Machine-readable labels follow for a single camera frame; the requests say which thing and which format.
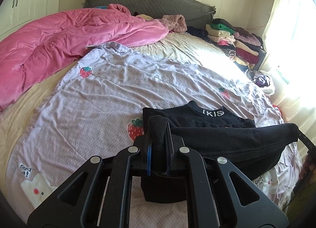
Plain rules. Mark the purple white crumpled garment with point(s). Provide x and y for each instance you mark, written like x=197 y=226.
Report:
x=263 y=81

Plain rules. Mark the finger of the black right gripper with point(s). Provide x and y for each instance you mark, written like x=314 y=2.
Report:
x=307 y=142

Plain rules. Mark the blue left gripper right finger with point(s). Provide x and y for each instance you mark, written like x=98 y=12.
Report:
x=169 y=148

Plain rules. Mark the grey quilted headboard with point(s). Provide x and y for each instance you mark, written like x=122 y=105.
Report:
x=196 y=14

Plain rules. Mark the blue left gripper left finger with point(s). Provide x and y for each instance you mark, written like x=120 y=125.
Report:
x=148 y=154

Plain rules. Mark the black orange sweatshirt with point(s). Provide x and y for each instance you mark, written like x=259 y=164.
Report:
x=218 y=133

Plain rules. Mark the pink crumpled garment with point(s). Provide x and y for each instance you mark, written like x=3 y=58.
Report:
x=175 y=23

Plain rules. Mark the cream wardrobe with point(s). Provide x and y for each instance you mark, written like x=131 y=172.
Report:
x=16 y=13

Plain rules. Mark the pink quilt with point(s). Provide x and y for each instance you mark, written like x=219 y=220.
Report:
x=49 y=44

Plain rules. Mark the stack of folded clothes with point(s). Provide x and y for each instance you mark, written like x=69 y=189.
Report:
x=242 y=47

